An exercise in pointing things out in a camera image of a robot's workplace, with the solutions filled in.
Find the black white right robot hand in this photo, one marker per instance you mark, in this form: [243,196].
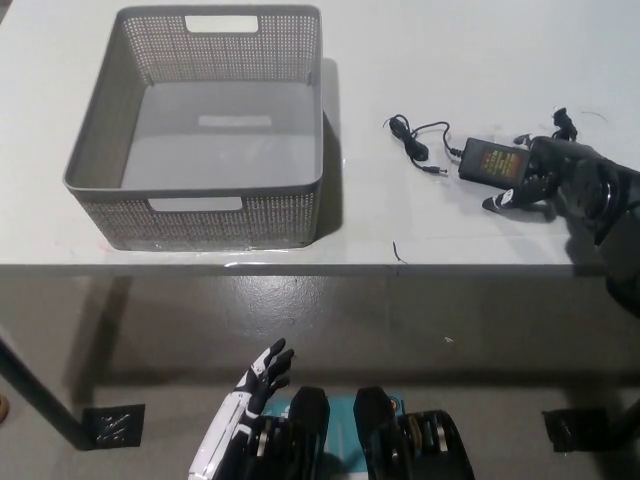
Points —
[570,175]

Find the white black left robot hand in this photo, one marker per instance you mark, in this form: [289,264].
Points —
[235,415]

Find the black teal robot body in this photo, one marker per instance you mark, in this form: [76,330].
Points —
[310,425]

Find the black floor tape patch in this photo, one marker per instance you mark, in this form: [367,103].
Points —
[575,430]
[114,426]

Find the grey perforated plastic basket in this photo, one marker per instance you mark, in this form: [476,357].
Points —
[215,220]

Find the brown round object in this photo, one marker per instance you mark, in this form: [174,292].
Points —
[3,407]

